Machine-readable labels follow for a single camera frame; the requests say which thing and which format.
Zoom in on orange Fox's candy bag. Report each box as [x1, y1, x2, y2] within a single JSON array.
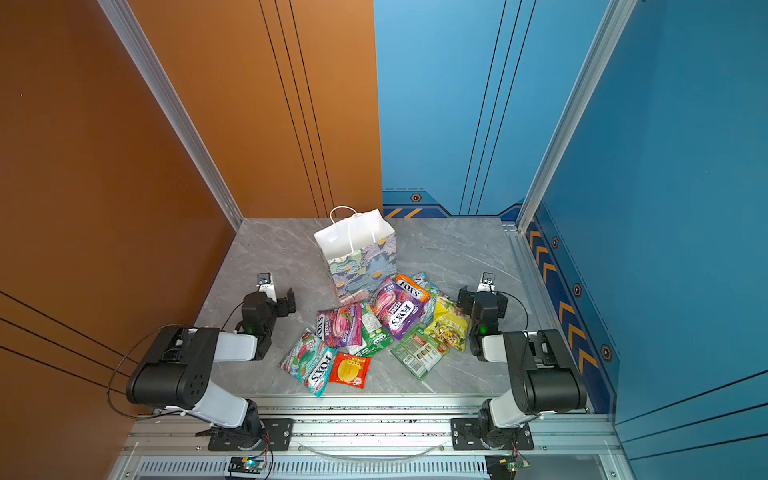
[[395, 275, 431, 304]]

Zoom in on green white snack packet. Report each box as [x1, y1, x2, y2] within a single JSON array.
[[347, 302, 394, 358]]

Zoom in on aluminium frame rail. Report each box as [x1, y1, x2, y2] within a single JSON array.
[[110, 394, 632, 479]]

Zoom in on teal Fox's candy bag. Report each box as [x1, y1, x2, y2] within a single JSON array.
[[280, 329, 338, 397]]

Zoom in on yellow snack bag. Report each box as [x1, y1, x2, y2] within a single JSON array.
[[425, 296, 469, 352]]

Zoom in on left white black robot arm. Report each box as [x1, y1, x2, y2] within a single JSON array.
[[126, 289, 296, 451]]

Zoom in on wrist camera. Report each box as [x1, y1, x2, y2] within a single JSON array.
[[477, 272, 496, 292], [257, 272, 277, 302]]

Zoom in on green circuit board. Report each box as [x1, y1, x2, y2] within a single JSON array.
[[485, 456, 530, 480], [226, 456, 268, 479]]

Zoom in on purple Fox's candy bag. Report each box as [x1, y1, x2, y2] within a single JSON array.
[[369, 278, 425, 340]]

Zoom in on pink Fox's candy bag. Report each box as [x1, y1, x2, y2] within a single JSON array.
[[316, 303, 363, 349]]

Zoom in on right aluminium corner post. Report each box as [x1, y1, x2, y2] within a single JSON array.
[[516, 0, 637, 235]]

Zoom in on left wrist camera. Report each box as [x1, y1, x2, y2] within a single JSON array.
[[257, 272, 277, 302]]

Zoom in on floral paper bag white handles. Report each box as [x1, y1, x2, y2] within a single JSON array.
[[314, 206, 397, 305]]

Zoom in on left green circuit board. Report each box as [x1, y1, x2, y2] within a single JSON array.
[[226, 456, 268, 479]]

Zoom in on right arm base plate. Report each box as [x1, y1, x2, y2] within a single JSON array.
[[450, 417, 535, 451]]

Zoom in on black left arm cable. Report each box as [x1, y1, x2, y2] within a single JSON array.
[[106, 299, 244, 420]]

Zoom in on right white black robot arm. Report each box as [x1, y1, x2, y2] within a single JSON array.
[[457, 288, 588, 450]]

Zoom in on green snack pouch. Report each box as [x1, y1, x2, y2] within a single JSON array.
[[391, 325, 450, 381]]

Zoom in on right green circuit board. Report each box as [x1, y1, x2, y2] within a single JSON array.
[[485, 456, 530, 480]]

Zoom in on aluminium corner post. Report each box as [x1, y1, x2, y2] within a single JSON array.
[[516, 0, 637, 235], [98, 0, 244, 232]]

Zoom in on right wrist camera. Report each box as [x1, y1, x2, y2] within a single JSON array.
[[477, 272, 496, 292]]

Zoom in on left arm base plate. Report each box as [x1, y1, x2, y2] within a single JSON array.
[[197, 418, 294, 452]]

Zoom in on left aluminium corner post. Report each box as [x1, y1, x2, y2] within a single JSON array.
[[98, 0, 244, 232]]

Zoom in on red yellow snack packet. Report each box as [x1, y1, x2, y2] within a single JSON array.
[[329, 352, 371, 389]]

